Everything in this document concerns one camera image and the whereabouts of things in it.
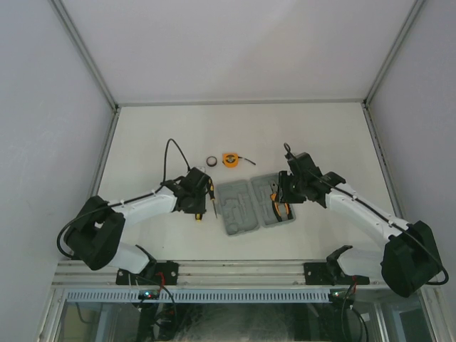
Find blue slotted cable duct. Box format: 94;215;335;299
66;289;330;304

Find black mounting plate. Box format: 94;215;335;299
304;261;341;286
115;261;180;286

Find orange tape measure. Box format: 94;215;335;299
222;152;257;168

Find black electrical tape roll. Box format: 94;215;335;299
206;155;218;167

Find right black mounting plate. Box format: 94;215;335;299
304;261;341;286

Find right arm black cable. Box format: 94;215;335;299
283;142;450;286

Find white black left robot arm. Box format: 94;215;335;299
58;167;214;285

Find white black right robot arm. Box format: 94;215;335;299
277;150;449;298

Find flathead screwdriver black yellow handle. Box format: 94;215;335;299
208;178;218;218

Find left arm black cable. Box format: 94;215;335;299
56;138;192;259

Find orange black handled pliers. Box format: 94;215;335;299
270;182;293;222

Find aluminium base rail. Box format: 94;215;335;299
53;259;437;286

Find grey plastic tool case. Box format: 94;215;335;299
215;173;296;237

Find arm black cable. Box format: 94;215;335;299
56;138;192;259
283;142;450;286

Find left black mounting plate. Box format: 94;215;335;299
115;261;180;286

